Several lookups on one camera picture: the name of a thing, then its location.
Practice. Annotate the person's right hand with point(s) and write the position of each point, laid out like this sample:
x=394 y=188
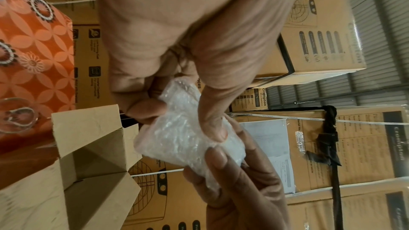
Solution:
x=249 y=198

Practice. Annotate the person's left hand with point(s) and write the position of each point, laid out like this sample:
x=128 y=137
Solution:
x=192 y=17

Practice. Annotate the bubble wrap sheet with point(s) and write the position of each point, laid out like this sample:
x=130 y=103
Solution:
x=176 y=138

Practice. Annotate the small cardboard box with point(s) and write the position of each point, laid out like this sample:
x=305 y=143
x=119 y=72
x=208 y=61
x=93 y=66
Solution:
x=83 y=128

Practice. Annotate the clear drinking glass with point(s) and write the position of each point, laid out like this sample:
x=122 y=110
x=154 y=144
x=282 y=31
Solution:
x=18 y=117

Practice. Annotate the stack of Crompton cartons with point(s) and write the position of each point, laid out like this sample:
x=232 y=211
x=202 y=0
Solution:
x=358 y=143

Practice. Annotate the white paper document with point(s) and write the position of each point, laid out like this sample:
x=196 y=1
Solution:
x=271 y=148

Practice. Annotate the orange floral tablecloth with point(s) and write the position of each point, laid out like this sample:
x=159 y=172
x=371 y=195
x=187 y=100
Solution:
x=32 y=37

